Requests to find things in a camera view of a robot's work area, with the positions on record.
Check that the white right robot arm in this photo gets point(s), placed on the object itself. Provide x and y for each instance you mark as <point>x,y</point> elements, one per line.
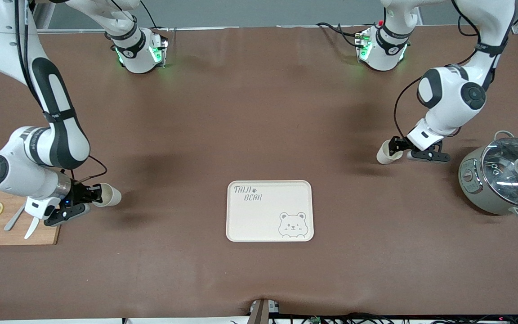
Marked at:
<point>56,135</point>

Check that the glass pot lid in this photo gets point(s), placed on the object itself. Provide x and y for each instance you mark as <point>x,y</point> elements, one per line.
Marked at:
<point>511,175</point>

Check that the white kitchen utensil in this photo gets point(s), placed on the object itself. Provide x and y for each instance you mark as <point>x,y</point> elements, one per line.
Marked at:
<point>31,228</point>

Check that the grey kitchen utensil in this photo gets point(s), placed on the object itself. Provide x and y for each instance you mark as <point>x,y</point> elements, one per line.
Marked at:
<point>14,219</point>

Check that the cream tray with bear print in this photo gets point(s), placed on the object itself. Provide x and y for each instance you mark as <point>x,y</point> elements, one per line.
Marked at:
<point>268,216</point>

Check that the grey-green electric cooking pot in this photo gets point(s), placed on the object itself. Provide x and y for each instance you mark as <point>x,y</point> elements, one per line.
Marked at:
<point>472,184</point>

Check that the white paper cup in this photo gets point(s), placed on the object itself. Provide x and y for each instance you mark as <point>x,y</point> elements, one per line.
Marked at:
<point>384,155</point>
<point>110,194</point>

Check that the wooden cutting board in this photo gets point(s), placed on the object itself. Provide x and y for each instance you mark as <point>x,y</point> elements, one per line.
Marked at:
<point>16,236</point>

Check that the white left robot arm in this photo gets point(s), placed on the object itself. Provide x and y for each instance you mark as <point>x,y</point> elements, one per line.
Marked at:
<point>452,94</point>

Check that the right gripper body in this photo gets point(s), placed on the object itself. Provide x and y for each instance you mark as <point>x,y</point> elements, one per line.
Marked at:
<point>79,193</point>

